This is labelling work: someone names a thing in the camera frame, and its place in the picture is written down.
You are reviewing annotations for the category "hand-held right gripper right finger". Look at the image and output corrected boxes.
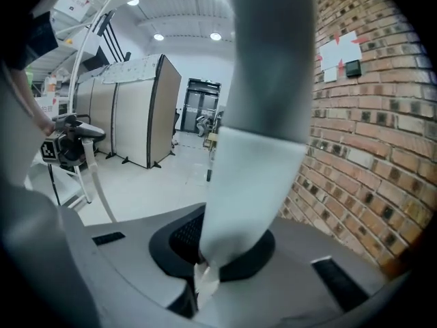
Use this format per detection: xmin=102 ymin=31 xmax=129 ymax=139
xmin=218 ymin=230 xmax=276 ymax=282

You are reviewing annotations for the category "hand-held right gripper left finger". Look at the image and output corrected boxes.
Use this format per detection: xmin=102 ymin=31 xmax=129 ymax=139
xmin=149 ymin=211 xmax=206 ymax=279

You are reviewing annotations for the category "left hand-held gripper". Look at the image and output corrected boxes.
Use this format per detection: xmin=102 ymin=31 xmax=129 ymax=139
xmin=40 ymin=113 xmax=106 ymax=169

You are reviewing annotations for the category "white long-handled broom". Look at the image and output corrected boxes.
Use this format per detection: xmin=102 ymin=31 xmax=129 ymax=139
xmin=193 ymin=0 xmax=317 ymax=309

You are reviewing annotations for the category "person's left forearm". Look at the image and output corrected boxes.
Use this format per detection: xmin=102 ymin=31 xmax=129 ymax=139
xmin=12 ymin=65 xmax=55 ymax=135

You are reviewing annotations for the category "beige office partition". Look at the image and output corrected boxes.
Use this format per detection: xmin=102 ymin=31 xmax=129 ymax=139
xmin=114 ymin=53 xmax=183 ymax=169
xmin=75 ymin=67 xmax=119 ymax=159

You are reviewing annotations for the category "white paper sign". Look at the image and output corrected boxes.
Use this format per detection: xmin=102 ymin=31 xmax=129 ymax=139
xmin=53 ymin=0 xmax=92 ymax=23
xmin=33 ymin=96 xmax=56 ymax=121

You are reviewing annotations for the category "person's white shirt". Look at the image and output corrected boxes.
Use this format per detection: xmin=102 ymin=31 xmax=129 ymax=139
xmin=0 ymin=59 xmax=85 ymax=328

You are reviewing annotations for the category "patterned white cloth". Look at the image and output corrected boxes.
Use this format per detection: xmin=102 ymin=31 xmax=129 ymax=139
xmin=101 ymin=54 xmax=161 ymax=84

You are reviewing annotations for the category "white metal shelf rack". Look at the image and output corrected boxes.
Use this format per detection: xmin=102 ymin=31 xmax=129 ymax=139
xmin=23 ymin=0 xmax=119 ymax=215

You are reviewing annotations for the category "dark glass double door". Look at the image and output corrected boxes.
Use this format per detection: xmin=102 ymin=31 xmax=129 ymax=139
xmin=180 ymin=77 xmax=223 ymax=135

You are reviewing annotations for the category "light wooden table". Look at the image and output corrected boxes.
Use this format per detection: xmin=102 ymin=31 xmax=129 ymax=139
xmin=203 ymin=131 xmax=220 ymax=149

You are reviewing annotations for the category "black chest-mounted monitor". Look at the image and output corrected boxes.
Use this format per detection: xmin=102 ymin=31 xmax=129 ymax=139
xmin=5 ymin=10 xmax=59 ymax=72

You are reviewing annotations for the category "large white paper sheet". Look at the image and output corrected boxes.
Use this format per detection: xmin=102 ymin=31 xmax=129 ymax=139
xmin=317 ymin=31 xmax=363 ymax=72

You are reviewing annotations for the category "black metal frame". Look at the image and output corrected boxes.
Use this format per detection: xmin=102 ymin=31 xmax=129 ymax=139
xmin=91 ymin=10 xmax=132 ymax=64

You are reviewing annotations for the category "black wall device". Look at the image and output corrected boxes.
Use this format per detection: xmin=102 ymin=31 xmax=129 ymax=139
xmin=344 ymin=59 xmax=363 ymax=79

